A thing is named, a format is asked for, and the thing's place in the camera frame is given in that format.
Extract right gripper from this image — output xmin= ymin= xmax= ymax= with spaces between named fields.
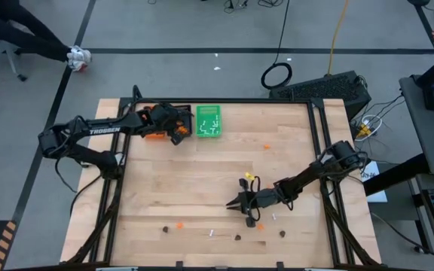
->
xmin=227 ymin=178 xmax=258 ymax=228

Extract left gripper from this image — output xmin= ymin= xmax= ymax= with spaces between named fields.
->
xmin=143 ymin=103 xmax=191 ymax=146

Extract orange plastic basket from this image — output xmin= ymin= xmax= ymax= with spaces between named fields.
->
xmin=139 ymin=105 xmax=168 ymax=139

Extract black plastic basket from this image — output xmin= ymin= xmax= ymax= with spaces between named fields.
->
xmin=167 ymin=104 xmax=194 ymax=137

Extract green plastic basket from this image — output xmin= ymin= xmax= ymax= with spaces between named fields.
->
xmin=195 ymin=104 xmax=223 ymax=138

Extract white shoe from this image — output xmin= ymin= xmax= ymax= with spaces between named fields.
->
xmin=69 ymin=59 xmax=90 ymax=72
xmin=67 ymin=45 xmax=93 ymax=61

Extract white paper sheet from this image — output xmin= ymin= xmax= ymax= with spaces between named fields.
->
xmin=359 ymin=160 xmax=388 ymax=203

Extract black computer tower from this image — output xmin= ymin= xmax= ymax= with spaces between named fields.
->
xmin=269 ymin=70 xmax=372 ymax=121

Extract power strip with plugs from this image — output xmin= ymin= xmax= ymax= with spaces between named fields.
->
xmin=354 ymin=114 xmax=384 ymax=142

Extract person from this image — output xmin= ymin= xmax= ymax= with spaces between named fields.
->
xmin=0 ymin=0 xmax=93 ymax=72

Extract grey desk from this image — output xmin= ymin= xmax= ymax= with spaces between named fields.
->
xmin=399 ymin=75 xmax=434 ymax=178

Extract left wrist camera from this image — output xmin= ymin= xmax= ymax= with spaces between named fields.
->
xmin=152 ymin=104 xmax=176 ymax=123

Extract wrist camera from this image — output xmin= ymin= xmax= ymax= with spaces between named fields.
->
xmin=152 ymin=104 xmax=176 ymax=123
xmin=256 ymin=189 xmax=282 ymax=208

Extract black right camera cable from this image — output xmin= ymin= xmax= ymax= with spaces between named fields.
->
xmin=250 ymin=176 xmax=261 ymax=223

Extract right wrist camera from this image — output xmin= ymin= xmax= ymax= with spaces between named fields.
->
xmin=256 ymin=189 xmax=282 ymax=208

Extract black hanging cable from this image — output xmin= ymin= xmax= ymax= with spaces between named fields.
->
xmin=260 ymin=0 xmax=293 ymax=90

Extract yellow hanging cable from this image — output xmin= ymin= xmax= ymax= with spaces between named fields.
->
xmin=325 ymin=0 xmax=352 ymax=76

